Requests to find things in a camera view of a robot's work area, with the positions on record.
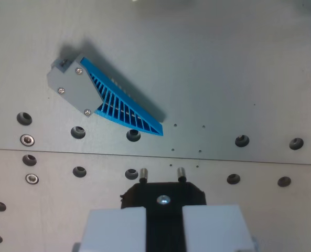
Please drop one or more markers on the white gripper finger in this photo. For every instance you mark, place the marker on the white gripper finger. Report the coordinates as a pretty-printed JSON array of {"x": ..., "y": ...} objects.
[
  {"x": 116, "y": 231},
  {"x": 213, "y": 231}
]

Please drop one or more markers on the black plug with metal pins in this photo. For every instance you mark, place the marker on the black plug with metal pins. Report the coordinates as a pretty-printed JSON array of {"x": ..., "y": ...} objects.
[{"x": 163, "y": 194}]

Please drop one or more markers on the silver hex socket screw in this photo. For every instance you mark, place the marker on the silver hex socket screw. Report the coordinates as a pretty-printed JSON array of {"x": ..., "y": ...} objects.
[
  {"x": 32, "y": 178},
  {"x": 27, "y": 140}
]

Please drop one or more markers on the grey and blue ribbed fixture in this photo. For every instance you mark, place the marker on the grey and blue ribbed fixture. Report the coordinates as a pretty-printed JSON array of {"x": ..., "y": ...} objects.
[{"x": 76, "y": 89}]

